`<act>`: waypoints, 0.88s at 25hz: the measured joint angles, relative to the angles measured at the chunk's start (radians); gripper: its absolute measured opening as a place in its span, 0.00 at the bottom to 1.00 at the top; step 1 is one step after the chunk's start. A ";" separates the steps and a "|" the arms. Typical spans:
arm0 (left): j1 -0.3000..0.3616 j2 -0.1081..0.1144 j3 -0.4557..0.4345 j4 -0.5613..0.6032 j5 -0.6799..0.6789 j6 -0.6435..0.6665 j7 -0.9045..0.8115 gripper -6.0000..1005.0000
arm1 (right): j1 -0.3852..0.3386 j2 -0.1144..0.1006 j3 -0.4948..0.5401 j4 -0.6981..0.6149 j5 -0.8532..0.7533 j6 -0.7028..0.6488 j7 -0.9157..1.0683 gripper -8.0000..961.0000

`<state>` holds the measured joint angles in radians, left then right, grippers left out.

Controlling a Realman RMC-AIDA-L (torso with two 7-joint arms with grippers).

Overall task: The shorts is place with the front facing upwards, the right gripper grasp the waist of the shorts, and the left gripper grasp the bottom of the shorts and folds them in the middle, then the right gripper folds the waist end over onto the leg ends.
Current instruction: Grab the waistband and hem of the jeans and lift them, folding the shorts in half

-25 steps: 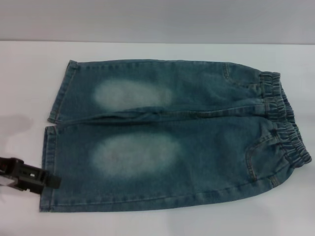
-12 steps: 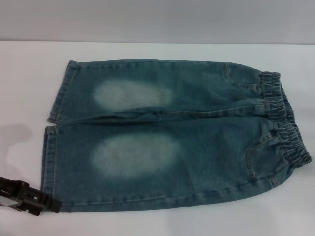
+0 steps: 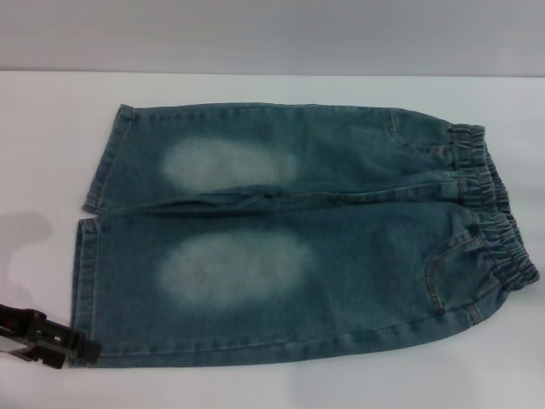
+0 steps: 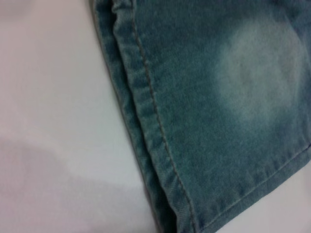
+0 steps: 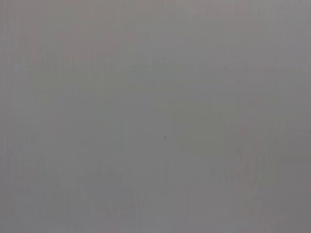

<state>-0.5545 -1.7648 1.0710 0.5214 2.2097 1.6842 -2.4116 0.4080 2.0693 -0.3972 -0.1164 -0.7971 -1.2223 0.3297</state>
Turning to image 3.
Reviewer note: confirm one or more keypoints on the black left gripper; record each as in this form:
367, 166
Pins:
21, 324

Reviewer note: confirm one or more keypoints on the blue denim shorts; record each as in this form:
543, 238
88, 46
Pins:
298, 238

